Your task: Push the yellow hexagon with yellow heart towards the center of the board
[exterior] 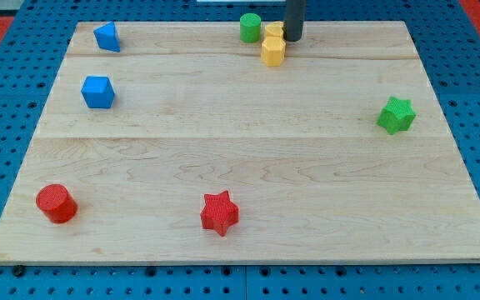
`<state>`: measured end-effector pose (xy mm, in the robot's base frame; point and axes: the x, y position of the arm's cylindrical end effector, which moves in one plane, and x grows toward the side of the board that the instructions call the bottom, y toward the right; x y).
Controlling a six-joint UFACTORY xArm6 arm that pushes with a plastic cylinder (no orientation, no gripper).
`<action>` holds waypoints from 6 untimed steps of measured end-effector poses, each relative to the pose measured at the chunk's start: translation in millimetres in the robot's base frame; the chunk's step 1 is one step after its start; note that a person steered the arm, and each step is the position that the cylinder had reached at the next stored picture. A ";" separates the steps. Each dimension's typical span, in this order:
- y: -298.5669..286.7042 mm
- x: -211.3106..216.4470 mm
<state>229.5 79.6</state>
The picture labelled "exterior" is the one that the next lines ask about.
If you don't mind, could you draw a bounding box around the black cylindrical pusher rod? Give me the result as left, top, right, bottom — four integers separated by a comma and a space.
283, 0, 307, 42

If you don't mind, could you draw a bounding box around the green star block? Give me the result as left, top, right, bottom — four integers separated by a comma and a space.
377, 96, 416, 135

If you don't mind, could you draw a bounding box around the blue triangle block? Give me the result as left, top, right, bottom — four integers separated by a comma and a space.
93, 22, 121, 53

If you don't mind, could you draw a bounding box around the yellow heart block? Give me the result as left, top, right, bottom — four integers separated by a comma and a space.
264, 21, 284, 39

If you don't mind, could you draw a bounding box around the green cylinder block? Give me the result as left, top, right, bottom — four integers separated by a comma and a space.
239, 12, 262, 43

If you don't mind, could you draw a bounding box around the yellow hexagon block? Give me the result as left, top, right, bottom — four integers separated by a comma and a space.
261, 37, 286, 67

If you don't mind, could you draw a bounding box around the wooden board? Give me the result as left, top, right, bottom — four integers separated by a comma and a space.
0, 21, 480, 266

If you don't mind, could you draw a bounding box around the blue cube block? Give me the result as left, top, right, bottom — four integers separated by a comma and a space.
81, 76, 115, 109

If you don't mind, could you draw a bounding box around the red star block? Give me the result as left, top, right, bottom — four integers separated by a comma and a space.
200, 190, 239, 237

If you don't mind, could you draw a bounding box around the red cylinder block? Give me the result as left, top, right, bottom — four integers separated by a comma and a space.
36, 184, 78, 223

